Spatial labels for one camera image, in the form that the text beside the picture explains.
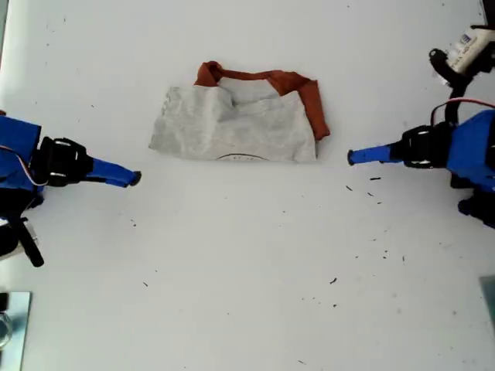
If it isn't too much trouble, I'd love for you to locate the grey t-shirt with rust sleeves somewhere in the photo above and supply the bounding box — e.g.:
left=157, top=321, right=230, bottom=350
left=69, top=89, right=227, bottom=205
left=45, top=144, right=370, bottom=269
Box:
left=148, top=60, right=332, bottom=164

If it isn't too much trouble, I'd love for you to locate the arm red white wire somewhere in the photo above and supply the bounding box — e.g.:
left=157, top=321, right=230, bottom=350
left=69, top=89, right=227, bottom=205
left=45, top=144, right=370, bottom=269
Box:
left=430, top=97, right=495, bottom=125
left=0, top=144, right=50, bottom=187

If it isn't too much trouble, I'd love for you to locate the camera black cable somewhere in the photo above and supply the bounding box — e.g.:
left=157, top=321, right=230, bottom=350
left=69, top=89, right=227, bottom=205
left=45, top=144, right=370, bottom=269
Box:
left=16, top=219, right=45, bottom=268
left=428, top=47, right=481, bottom=125

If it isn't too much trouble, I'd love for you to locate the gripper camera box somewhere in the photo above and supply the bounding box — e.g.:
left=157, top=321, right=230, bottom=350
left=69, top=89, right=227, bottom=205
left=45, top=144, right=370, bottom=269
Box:
left=450, top=24, right=495, bottom=75
left=0, top=223, right=25, bottom=259

